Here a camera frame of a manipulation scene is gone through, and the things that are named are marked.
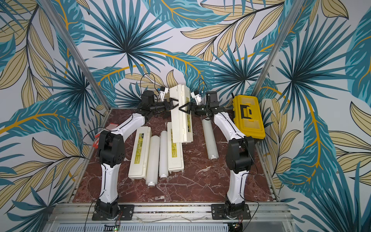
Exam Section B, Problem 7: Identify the yellow black toolbox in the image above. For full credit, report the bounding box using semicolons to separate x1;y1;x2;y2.
232;95;266;140

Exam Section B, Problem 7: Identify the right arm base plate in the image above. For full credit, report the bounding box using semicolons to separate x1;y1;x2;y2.
211;202;251;220

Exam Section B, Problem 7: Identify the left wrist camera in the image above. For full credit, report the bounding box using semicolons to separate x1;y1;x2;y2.
159;87;169;102

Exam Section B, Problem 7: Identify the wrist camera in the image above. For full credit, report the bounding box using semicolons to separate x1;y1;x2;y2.
191;90;203;105
159;87;169;102

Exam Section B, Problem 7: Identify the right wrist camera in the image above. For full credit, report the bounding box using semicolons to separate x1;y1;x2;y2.
191;90;203;105

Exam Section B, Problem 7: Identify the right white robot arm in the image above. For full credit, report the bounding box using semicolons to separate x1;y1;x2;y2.
179;91;264;218

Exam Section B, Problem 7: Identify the short middle plastic wrap roll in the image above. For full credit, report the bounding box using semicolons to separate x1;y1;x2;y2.
159;130;169;179

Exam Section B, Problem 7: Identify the long left plastic wrap roll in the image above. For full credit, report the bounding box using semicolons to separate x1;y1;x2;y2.
146;135;160;188

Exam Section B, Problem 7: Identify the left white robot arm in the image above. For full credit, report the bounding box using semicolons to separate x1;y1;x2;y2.
94;90;179;218

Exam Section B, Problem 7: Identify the white wrap dispenser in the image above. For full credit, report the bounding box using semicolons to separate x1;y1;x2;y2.
128;126;152;180
170;85;193;143
167;122;184;174

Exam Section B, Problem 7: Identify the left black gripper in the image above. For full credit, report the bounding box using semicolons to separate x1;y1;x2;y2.
151;97;183;113

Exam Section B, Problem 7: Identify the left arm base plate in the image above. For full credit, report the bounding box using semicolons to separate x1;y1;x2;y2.
92;205;134;222

